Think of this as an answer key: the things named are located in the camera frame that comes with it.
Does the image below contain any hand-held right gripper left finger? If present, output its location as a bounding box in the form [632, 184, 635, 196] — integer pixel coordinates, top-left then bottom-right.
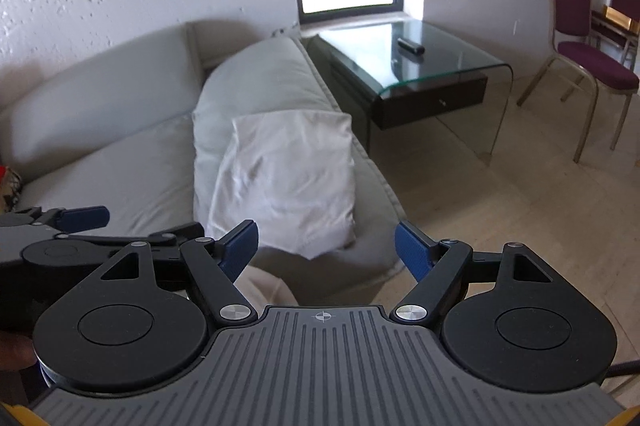
[100, 219, 261, 323]

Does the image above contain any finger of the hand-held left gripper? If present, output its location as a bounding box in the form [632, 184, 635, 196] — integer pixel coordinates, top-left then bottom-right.
[0, 205, 111, 233]
[62, 222, 203, 257]

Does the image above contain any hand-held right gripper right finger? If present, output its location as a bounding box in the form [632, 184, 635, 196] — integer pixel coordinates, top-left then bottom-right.
[390, 220, 557, 323]

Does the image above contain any white t-shirt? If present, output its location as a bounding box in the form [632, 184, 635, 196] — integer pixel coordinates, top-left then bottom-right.
[206, 108, 357, 261]

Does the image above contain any person's right leg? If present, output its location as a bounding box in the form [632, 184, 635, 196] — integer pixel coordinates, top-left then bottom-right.
[234, 265, 302, 307]

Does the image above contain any black and white patterned garment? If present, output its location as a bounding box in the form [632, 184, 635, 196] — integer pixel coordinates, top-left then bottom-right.
[0, 168, 24, 213]

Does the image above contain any grey sofa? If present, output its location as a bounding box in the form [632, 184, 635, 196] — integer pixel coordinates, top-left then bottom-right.
[0, 21, 407, 307]

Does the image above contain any black drawer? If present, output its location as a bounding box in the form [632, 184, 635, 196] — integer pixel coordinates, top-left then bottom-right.
[320, 56, 490, 130]

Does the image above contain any light grey pillow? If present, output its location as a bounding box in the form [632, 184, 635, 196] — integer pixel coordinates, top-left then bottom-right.
[191, 35, 360, 252]

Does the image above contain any glass side table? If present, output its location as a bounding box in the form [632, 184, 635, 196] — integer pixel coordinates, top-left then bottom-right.
[302, 18, 516, 167]

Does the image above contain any black remote control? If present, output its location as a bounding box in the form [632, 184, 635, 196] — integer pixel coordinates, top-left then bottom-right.
[395, 37, 427, 56]

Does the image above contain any gold rectangular box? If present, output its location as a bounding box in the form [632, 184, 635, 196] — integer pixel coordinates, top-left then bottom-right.
[591, 5, 637, 33]

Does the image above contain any black cable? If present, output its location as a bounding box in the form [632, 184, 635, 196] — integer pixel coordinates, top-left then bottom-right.
[602, 358, 640, 379]

